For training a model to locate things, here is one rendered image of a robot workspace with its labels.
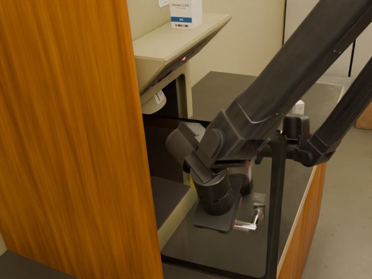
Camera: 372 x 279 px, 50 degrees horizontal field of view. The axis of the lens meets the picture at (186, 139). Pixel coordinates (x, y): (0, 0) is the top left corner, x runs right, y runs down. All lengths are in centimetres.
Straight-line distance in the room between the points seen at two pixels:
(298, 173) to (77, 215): 77
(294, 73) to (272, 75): 3
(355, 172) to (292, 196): 187
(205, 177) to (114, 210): 27
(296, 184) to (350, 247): 124
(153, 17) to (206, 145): 38
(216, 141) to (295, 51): 16
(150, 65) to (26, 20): 21
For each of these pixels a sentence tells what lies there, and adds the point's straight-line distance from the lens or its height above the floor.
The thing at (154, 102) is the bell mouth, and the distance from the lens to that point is 94.
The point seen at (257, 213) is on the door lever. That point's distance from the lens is 79.
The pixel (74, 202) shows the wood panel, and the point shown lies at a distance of 88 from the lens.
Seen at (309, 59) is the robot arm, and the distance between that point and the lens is 50.
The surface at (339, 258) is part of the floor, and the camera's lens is 244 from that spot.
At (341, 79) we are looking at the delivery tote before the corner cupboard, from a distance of 382.
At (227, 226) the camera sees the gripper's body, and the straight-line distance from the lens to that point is 68.
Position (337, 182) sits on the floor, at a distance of 299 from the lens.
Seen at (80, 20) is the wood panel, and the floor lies 159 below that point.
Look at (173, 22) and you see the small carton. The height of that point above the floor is 152.
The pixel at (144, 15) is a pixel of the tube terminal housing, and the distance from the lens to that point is 83.
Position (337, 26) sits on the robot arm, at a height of 160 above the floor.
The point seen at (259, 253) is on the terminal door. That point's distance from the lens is 87.
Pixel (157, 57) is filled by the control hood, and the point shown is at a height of 151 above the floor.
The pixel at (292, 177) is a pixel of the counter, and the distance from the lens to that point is 135.
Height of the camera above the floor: 173
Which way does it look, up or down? 30 degrees down
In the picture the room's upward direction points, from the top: 4 degrees counter-clockwise
